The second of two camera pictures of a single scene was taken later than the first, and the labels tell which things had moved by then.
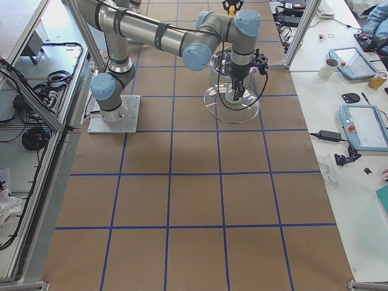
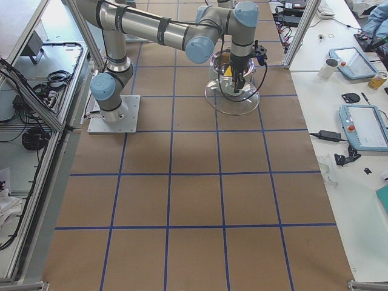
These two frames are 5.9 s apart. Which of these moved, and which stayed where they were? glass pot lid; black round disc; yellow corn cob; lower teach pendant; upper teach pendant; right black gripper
Moved: glass pot lid; yellow corn cob
Stayed: right black gripper; upper teach pendant; black round disc; lower teach pendant
